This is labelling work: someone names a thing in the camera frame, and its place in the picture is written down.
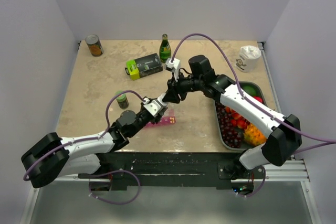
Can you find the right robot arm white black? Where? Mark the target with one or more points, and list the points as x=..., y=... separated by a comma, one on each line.
x=281, y=132

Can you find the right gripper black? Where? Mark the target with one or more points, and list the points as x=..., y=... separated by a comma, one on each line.
x=172, y=96

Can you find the green lime fruit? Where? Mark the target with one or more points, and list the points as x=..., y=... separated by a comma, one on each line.
x=250, y=90

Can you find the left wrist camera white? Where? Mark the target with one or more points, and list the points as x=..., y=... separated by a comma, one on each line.
x=153, y=106

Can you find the aluminium frame rail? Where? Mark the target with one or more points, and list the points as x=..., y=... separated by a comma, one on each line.
x=288, y=172

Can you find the pink weekly pill organizer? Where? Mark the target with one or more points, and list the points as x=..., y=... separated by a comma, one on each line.
x=168, y=118

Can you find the grey pill bottle white cap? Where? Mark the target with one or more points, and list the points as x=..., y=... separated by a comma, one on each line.
x=160, y=99

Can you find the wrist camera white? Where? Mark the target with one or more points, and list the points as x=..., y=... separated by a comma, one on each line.
x=153, y=106
x=173, y=66

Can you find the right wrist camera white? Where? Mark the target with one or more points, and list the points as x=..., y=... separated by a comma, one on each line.
x=173, y=66

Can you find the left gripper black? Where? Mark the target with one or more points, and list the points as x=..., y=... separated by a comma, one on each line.
x=157, y=118

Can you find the red round fruit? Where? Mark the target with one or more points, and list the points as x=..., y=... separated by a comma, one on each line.
x=259, y=99

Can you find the green glass bottle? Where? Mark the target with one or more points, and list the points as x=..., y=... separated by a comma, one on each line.
x=165, y=49

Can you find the white paper bag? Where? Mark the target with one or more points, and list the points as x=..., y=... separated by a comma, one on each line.
x=247, y=58

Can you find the green lid small jar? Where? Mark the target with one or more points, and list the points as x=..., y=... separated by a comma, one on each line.
x=122, y=100

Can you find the red apples cluster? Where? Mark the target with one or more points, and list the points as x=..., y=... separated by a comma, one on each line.
x=236, y=119

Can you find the tin can fruit label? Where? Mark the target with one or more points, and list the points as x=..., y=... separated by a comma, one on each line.
x=94, y=45

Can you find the green black product box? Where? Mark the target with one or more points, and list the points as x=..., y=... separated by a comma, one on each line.
x=144, y=66

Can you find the grey fruit tray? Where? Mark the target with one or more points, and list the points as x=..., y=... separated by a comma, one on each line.
x=244, y=145

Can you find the yellow orange dragon fruit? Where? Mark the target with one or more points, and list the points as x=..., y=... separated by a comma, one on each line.
x=253, y=136

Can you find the red grape bunch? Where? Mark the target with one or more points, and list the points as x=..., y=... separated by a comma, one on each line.
x=231, y=136

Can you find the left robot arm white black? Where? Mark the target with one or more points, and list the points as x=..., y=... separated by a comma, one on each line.
x=54, y=156

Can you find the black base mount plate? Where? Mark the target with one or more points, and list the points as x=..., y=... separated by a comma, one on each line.
x=167, y=169

